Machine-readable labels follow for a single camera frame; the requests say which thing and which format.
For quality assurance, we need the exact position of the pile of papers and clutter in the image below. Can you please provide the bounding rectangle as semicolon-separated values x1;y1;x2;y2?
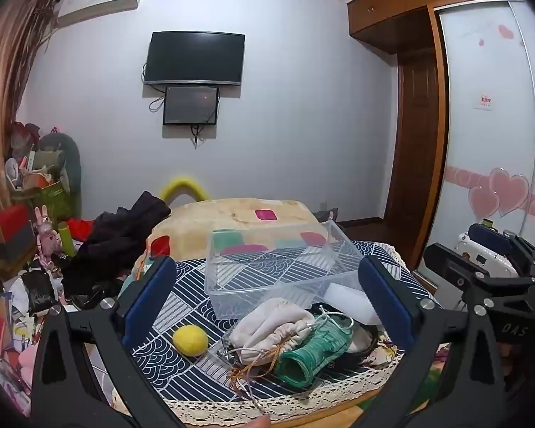
0;272;43;415

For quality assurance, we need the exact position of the yellow soft ball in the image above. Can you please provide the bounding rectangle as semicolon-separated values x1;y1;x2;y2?
172;324;210;358

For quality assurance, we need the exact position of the brown striped curtain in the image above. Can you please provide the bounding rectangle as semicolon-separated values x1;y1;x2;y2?
0;0;60;226

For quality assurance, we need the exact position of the white plastic device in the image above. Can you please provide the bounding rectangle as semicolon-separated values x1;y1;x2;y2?
454;231;519;279

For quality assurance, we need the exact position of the black bag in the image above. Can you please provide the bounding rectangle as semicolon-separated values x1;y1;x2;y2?
20;269;62;314

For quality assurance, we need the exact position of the black clothes heap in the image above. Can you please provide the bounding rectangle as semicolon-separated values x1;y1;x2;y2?
61;191;173;309

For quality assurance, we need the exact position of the green bottle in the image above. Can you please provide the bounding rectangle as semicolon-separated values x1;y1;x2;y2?
56;221;77;258

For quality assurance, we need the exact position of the white air conditioner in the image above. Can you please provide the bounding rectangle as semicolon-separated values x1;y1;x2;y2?
55;0;144;28

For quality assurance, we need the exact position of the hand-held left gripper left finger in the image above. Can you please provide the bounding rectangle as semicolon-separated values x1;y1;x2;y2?
29;255;189;428

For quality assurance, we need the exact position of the white foam sponge block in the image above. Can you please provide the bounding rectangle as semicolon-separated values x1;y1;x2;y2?
323;282;384;327

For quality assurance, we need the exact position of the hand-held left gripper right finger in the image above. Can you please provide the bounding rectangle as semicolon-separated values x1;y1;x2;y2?
351;255;514;428

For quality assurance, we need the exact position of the wooden overhead cabinet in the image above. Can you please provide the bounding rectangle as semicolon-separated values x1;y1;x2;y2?
346;0;523;55

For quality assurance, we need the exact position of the red box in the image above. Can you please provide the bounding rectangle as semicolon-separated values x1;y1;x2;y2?
0;204;35;238

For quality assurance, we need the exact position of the dark green plush cushion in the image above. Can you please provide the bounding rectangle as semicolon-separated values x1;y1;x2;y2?
36;131;82;215

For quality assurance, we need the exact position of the beige patchwork blanket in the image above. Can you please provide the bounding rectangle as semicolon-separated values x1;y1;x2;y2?
133;196;340;279

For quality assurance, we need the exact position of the yellow foam arch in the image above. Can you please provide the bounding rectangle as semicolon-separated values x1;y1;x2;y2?
158;175;212;209

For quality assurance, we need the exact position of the small black monitor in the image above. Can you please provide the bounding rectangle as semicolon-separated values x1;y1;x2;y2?
162;85;220;127

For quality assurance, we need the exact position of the navy patterned lace tablecloth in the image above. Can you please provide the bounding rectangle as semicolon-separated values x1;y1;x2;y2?
113;240;438;425

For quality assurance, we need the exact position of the red cloth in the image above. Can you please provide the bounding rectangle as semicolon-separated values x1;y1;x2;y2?
67;218;100;242

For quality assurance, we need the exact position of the black wall television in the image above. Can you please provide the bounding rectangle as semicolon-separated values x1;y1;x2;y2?
143;31;246;87

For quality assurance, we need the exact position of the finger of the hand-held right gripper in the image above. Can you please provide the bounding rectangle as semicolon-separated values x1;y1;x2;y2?
468;222;535;278
423;241;535;306

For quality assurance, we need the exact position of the white heart-print wardrobe door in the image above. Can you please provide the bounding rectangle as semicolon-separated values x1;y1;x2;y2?
417;0;535;279

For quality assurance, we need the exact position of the green drawstring pouch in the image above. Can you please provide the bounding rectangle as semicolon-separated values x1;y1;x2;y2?
273;313;356;387

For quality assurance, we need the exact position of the green cardboard box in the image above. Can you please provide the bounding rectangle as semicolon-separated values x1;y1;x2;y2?
39;180;73;218

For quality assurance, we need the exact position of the beige drawstring pouch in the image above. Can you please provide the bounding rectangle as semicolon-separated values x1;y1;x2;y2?
225;297;316;365

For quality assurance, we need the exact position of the clear plastic storage box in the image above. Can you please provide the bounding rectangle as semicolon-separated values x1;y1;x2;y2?
204;220;367;322

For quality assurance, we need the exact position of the brown wooden door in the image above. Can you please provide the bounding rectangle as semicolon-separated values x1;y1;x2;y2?
384;52;450;229

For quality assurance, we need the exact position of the pink bunny toy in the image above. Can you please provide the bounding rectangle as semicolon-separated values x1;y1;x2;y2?
32;205;64;274

